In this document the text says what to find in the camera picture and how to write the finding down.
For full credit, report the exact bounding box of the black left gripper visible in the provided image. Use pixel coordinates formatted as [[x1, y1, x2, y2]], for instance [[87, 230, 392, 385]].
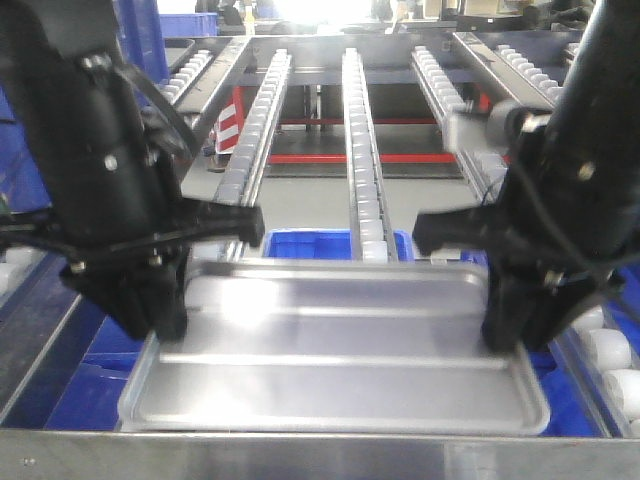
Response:
[[60, 199, 265, 341]]

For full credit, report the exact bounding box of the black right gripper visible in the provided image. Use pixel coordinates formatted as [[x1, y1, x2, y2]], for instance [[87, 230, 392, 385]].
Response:
[[412, 205, 624, 353]]

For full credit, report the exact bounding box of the red metal frame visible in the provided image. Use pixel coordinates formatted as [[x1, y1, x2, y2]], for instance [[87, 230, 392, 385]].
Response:
[[219, 84, 506, 166]]

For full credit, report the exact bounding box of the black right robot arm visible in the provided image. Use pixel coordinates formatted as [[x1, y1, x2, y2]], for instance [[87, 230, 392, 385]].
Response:
[[412, 1, 639, 352]]

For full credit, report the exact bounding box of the blue plastic bin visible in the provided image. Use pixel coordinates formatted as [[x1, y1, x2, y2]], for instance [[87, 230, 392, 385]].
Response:
[[262, 228, 416, 262]]

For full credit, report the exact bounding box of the white roller conveyor rail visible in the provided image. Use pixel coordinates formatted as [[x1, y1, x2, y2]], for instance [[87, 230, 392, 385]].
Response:
[[214, 48, 294, 261], [159, 49, 213, 105], [412, 46, 507, 204], [571, 306, 639, 439], [342, 48, 398, 263]]

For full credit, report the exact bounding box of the small silver tray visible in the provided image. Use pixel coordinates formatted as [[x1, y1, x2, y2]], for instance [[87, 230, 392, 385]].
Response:
[[118, 260, 550, 436]]

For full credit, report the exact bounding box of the steel shelf front beam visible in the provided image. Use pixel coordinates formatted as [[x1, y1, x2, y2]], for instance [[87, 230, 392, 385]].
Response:
[[1, 429, 639, 479]]

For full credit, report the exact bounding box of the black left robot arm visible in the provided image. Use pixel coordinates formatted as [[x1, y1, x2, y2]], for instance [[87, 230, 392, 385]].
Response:
[[1, 1, 265, 341]]

